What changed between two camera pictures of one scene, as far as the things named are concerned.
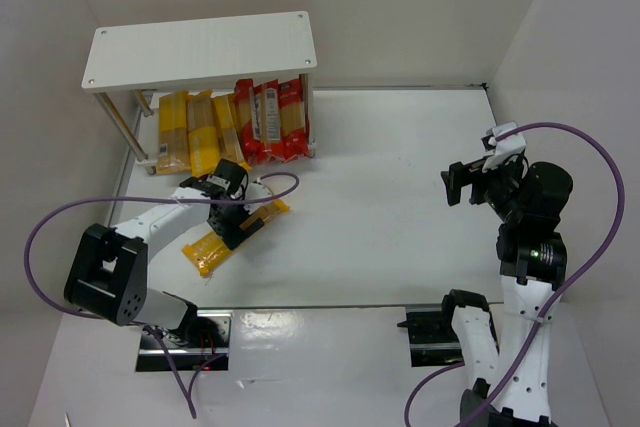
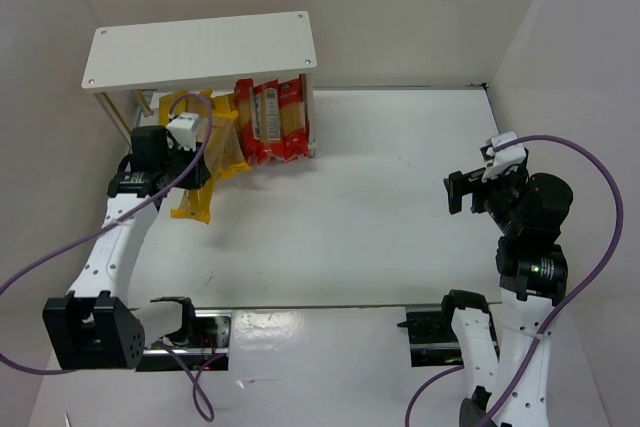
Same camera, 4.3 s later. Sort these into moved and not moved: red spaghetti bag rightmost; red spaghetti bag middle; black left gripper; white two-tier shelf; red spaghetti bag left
Moved: black left gripper
Not moved: red spaghetti bag left; red spaghetti bag rightmost; white two-tier shelf; red spaghetti bag middle
